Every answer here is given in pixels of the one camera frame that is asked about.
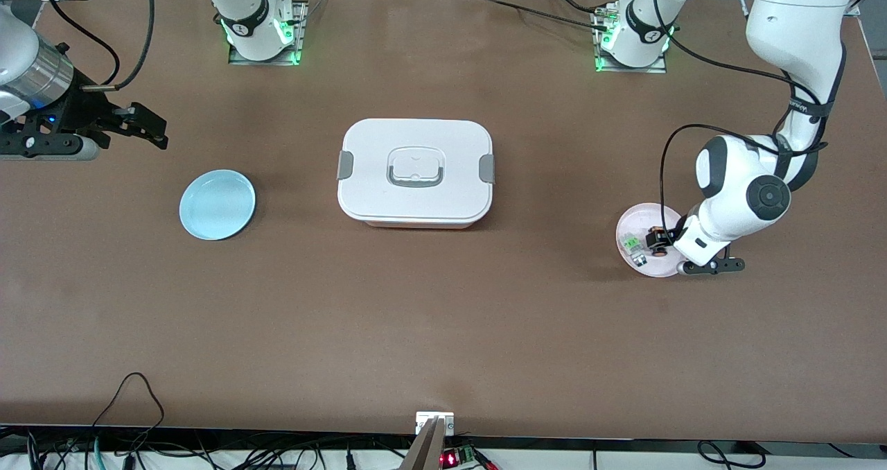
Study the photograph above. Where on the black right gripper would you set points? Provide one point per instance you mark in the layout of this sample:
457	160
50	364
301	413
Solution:
82	112

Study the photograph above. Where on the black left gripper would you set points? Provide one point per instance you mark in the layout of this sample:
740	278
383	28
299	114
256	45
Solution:
668	238

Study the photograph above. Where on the orange and black switch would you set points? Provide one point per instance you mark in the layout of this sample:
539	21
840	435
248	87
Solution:
660	242

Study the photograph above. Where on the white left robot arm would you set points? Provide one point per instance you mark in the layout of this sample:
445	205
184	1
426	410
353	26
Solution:
797	26

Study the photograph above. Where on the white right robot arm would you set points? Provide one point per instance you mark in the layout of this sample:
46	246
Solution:
28	61

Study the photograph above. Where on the white lidded lunch box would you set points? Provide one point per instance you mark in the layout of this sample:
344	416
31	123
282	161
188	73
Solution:
416	172

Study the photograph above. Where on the pink plate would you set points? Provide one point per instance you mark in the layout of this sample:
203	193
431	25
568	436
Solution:
644	217

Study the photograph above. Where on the light blue plate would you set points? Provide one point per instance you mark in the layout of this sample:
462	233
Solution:
217	204

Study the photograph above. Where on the circuit board with red display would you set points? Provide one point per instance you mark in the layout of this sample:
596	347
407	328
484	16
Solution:
459	456

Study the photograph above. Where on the green and clear switch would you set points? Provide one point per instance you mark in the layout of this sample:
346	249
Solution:
633	249

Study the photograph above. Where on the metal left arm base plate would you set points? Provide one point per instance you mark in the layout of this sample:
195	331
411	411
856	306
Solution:
658	69

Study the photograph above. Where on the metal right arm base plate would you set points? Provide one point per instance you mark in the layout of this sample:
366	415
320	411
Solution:
299	33

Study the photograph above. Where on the small metal bracket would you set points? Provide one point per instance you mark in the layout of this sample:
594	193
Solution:
424	419

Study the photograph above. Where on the aluminium camera post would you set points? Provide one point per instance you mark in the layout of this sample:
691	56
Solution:
424	449

